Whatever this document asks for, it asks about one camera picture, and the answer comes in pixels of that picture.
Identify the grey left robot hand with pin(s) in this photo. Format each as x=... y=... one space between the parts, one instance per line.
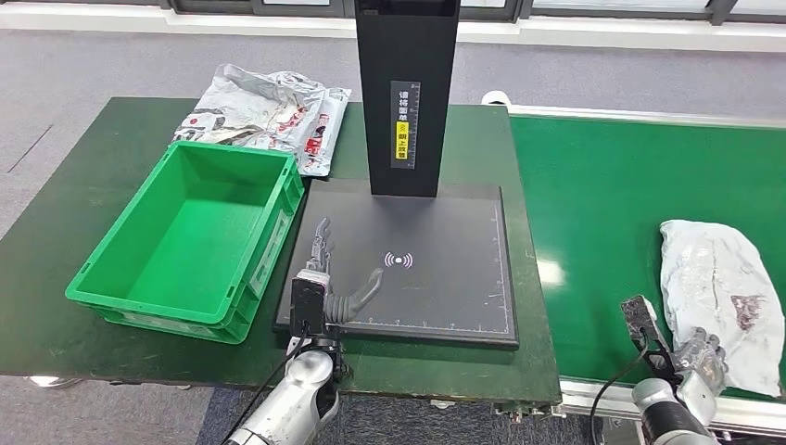
x=353 y=301

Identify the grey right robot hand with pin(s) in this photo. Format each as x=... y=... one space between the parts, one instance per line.
x=703 y=368

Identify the grey parcel dark red print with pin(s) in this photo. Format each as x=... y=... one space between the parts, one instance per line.
x=706 y=276

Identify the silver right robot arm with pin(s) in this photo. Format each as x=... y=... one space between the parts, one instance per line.
x=660 y=405

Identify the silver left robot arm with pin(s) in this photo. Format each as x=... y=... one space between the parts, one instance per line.
x=288 y=399

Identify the green conveyor belt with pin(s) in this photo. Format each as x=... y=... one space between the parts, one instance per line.
x=602 y=245

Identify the flat red printed parcel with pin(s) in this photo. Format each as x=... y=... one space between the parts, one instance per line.
x=324 y=135

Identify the crumpled printed grey parcel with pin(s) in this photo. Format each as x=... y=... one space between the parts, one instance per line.
x=245 y=104

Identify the white conveyor roller end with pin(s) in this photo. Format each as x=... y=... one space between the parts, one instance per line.
x=494 y=97

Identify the black inbound scanner machine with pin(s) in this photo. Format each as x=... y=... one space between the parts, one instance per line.
x=405 y=49

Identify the green plastic crate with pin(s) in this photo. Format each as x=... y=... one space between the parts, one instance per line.
x=184 y=245

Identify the white table foot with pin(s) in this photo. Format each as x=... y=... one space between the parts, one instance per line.
x=52 y=382

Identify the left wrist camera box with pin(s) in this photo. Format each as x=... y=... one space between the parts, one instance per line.
x=307 y=304

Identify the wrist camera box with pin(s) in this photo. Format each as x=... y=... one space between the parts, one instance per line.
x=307 y=304
x=641 y=325

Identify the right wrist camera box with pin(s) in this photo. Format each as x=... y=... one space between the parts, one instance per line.
x=641 y=325

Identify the aluminium conveyor frame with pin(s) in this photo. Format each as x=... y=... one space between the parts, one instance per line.
x=589 y=399

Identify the dark window frame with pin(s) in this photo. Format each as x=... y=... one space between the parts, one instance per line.
x=307 y=8

